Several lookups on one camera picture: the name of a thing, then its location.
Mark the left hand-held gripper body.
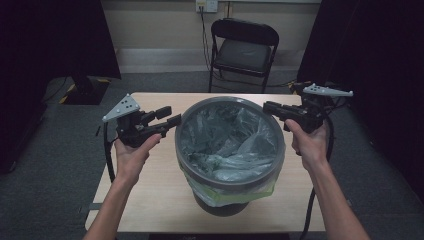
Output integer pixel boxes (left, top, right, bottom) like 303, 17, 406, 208
102, 93, 158, 148

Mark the pale green garbage bag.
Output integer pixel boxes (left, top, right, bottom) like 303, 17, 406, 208
178, 101, 280, 208

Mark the person's left hand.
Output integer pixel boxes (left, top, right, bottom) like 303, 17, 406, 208
114, 133, 163, 186

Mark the left hand-held gripper cable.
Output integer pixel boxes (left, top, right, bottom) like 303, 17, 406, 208
94, 122, 118, 184

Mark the black folding chair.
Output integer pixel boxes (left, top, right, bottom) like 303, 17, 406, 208
208, 17, 280, 94

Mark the white wall outlet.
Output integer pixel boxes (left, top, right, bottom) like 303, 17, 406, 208
195, 0, 219, 14

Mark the hand-held gripper cable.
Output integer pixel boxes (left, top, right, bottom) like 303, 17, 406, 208
94, 122, 118, 184
299, 106, 336, 240

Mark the black curtain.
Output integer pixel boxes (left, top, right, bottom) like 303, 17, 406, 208
296, 0, 424, 201
0, 0, 122, 174

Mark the person's right hand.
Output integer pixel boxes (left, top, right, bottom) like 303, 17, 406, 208
284, 119, 329, 173

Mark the grey table strap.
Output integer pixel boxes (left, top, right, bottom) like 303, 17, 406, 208
79, 203, 101, 213

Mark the right hand-held gripper cable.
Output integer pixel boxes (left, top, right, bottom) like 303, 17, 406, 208
299, 106, 336, 240

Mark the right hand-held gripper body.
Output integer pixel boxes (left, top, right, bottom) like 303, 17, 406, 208
286, 83, 354, 134

